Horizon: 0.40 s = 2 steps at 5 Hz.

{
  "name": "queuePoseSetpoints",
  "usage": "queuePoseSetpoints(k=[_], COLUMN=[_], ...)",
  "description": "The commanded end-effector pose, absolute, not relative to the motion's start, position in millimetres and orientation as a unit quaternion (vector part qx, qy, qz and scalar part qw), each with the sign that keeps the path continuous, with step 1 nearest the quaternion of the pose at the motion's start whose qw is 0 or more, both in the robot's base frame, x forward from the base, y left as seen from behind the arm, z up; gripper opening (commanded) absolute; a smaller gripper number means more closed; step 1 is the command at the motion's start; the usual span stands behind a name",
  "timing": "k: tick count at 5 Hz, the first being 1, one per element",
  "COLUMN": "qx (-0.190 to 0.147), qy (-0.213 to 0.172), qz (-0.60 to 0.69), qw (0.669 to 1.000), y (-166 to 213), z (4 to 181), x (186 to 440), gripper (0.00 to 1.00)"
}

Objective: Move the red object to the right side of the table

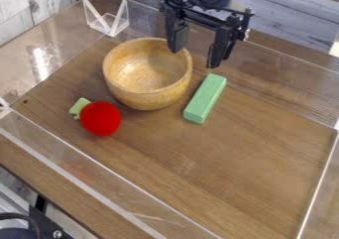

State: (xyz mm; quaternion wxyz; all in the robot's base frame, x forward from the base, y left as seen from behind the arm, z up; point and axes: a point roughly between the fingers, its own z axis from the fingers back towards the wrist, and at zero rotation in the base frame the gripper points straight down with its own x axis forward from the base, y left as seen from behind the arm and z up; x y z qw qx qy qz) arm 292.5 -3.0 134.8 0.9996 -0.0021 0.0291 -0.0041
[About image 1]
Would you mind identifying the black clamp base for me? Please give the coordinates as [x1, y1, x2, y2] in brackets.
[25, 204, 77, 239]

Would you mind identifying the wooden bowl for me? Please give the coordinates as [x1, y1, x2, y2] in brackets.
[101, 38, 193, 111]

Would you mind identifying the clear acrylic corner bracket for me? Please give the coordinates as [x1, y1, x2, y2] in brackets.
[83, 0, 129, 37]

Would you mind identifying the clear acrylic tray wall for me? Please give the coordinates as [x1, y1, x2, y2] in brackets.
[0, 109, 221, 239]

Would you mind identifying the green rectangular block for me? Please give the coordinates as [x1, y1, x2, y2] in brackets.
[183, 73, 228, 124]

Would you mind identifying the black cable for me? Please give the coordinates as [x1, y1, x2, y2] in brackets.
[0, 212, 44, 239]

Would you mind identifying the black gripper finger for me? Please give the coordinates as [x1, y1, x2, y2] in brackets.
[207, 27, 237, 68]
[165, 7, 189, 54]

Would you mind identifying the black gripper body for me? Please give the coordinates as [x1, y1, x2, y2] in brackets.
[163, 0, 255, 41]

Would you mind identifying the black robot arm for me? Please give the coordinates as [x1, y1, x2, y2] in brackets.
[163, 0, 255, 68]

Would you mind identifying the red plush strawberry toy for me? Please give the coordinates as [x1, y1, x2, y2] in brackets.
[69, 97, 121, 136]

